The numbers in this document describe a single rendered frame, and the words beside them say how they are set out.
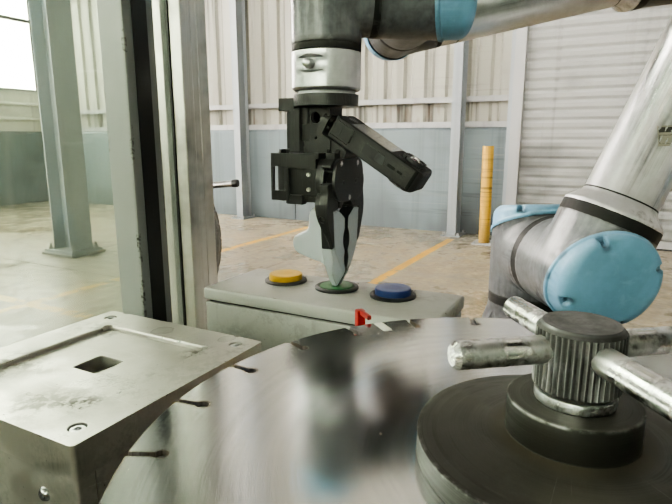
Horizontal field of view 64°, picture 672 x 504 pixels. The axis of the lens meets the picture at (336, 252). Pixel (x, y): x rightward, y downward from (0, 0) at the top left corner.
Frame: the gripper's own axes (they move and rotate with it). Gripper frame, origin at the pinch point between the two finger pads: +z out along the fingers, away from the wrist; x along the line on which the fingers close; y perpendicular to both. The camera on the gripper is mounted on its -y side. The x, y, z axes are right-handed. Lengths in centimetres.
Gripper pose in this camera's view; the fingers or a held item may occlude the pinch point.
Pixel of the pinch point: (342, 275)
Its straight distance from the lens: 62.3
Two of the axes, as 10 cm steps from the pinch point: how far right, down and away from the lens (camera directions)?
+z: 0.0, 9.8, 2.0
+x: -4.7, 1.8, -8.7
